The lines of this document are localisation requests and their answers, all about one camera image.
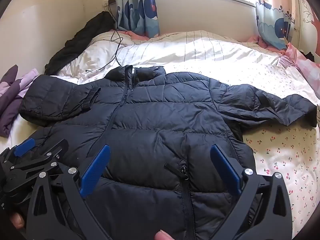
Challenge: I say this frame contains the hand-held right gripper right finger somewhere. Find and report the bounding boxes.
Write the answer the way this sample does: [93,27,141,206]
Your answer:
[210,144,293,240]

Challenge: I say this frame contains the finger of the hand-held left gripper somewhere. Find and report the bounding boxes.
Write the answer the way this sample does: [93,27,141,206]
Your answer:
[14,139,69,173]
[0,138,37,165]

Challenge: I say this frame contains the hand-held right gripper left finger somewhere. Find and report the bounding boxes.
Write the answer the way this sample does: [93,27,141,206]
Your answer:
[26,144,112,240]

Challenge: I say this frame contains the black puffer jacket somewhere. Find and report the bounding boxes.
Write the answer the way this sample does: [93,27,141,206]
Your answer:
[19,65,318,240]

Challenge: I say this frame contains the person's left hand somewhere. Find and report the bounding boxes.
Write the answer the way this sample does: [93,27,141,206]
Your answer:
[9,211,26,231]

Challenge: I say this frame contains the purple blanket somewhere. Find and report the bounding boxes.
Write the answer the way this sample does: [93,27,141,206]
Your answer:
[0,64,39,138]

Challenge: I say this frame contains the white cherry print quilt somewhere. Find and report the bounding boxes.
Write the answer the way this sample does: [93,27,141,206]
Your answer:
[0,62,320,233]

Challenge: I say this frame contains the black garment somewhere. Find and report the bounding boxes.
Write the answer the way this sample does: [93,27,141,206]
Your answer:
[45,11,117,75]

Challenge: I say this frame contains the white striped duvet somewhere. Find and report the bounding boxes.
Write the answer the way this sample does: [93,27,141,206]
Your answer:
[60,30,285,80]

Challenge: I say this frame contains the pink checked blanket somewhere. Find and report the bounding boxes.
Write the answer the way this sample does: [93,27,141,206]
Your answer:
[250,35,320,80]

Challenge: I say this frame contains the small black cloth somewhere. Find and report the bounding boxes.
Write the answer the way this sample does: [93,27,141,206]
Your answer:
[301,50,317,62]

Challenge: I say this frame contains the pink and blue whale curtain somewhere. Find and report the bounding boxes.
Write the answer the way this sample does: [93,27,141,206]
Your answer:
[255,0,300,50]
[115,0,160,37]

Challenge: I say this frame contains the white wardrobe with tree decal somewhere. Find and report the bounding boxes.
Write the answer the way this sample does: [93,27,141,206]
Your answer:
[295,0,320,55]

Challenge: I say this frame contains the black cable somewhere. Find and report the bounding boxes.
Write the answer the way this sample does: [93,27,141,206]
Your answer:
[85,0,124,73]

